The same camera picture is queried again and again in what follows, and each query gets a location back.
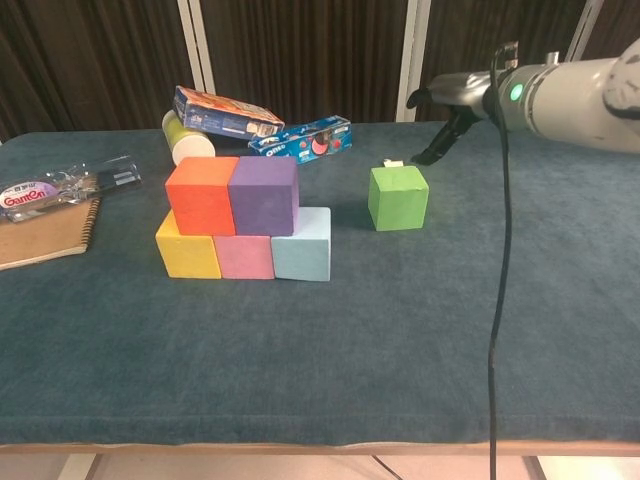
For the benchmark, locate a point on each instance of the blue Oreo cookie box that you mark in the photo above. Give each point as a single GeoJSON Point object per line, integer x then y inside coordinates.
{"type": "Point", "coordinates": [310, 142]}

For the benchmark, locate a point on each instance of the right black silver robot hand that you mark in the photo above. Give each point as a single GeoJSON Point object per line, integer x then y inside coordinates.
{"type": "Point", "coordinates": [460, 90]}

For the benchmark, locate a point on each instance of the small white paper scrap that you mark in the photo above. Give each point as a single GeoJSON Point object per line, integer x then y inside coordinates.
{"type": "Point", "coordinates": [392, 163]}

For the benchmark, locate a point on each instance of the yellow foam cube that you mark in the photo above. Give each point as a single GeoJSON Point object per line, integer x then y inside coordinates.
{"type": "Point", "coordinates": [187, 257]}

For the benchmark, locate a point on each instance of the pink foam cube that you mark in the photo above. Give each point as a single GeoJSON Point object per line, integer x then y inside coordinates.
{"type": "Point", "coordinates": [245, 257]}

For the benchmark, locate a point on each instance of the purple foam cube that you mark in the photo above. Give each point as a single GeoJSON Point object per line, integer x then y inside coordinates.
{"type": "Point", "coordinates": [265, 205]}

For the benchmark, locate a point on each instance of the dark teal table cloth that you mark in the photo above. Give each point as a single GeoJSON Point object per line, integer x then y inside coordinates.
{"type": "Point", "coordinates": [250, 375]}

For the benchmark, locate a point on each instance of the white partition frame post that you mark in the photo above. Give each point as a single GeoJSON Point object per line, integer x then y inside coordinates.
{"type": "Point", "coordinates": [412, 60]}
{"type": "Point", "coordinates": [197, 45]}
{"type": "Point", "coordinates": [582, 30]}

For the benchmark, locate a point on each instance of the brown spiral notebook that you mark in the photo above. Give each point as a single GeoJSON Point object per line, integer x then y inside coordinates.
{"type": "Point", "coordinates": [40, 240]}

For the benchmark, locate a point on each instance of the clear plastic water bottle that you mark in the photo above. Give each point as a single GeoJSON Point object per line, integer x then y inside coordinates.
{"type": "Point", "coordinates": [30, 197]}

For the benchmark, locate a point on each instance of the light blue foam cube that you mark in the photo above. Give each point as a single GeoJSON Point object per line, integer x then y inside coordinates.
{"type": "Point", "coordinates": [305, 255]}

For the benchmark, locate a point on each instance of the orange blue cracker box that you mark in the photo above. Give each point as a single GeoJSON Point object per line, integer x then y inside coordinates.
{"type": "Point", "coordinates": [220, 117]}

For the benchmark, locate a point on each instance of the green foam cube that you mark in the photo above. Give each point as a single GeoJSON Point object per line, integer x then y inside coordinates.
{"type": "Point", "coordinates": [397, 200]}

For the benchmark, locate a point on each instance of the yellow-green canister white lid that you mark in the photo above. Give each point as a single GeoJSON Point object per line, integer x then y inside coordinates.
{"type": "Point", "coordinates": [192, 147]}

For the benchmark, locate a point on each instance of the orange foam cube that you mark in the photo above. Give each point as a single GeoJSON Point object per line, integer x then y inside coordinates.
{"type": "Point", "coordinates": [200, 205]}

